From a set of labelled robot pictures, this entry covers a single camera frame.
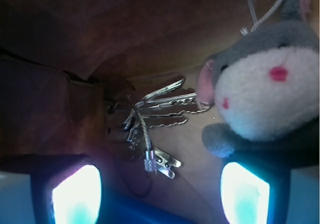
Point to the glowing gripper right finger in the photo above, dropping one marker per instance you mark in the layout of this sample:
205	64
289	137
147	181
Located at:
252	193

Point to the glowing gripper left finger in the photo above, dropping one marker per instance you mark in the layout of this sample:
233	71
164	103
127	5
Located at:
49	189

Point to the blue rectangular box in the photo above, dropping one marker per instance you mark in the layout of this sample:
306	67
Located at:
117	208

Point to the grey plush mouse toy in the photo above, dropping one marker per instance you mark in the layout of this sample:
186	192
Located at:
265	86

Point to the silver key bunch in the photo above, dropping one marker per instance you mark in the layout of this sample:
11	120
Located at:
131	113

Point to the brown paper bag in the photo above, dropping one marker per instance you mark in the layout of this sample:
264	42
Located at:
53	102

